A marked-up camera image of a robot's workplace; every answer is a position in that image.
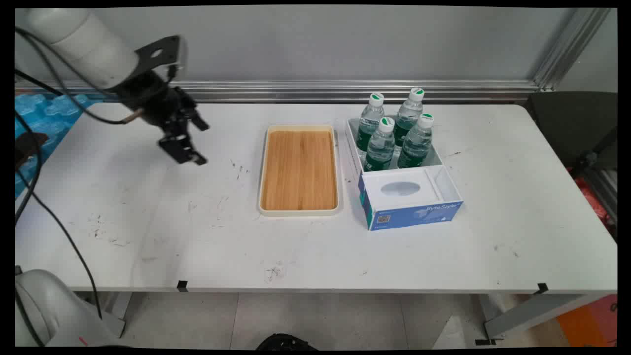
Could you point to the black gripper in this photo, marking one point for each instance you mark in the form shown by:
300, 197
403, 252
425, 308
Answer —
153, 101

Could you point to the green label water bottle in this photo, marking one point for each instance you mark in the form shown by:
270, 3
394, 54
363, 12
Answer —
380, 148
368, 123
408, 116
418, 143

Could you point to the bamboo tray with cream rim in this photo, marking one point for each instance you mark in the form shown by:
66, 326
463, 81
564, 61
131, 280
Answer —
299, 170

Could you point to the pack of blue bottles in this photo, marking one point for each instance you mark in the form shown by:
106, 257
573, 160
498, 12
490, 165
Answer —
44, 116

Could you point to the black round object on floor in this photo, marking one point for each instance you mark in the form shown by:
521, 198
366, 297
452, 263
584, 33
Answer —
286, 342

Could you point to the white and blue cardboard box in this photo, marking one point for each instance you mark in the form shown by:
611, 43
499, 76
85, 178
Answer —
409, 207

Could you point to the dark grey chair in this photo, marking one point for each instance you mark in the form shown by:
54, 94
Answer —
572, 123

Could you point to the grey metal table leg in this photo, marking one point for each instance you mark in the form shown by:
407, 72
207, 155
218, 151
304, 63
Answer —
532, 315

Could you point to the red patterned bag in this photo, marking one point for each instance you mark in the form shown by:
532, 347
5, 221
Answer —
594, 202

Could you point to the orange floor mat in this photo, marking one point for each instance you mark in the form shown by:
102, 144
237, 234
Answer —
591, 323

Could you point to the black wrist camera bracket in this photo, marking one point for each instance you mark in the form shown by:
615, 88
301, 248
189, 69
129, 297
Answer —
165, 52

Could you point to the horizontal aluminium frame rail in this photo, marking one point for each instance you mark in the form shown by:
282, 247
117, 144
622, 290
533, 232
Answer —
345, 89

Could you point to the slanted aluminium frame post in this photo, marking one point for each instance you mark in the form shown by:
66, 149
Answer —
572, 47

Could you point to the low aluminium frame bar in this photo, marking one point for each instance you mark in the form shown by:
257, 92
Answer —
604, 190

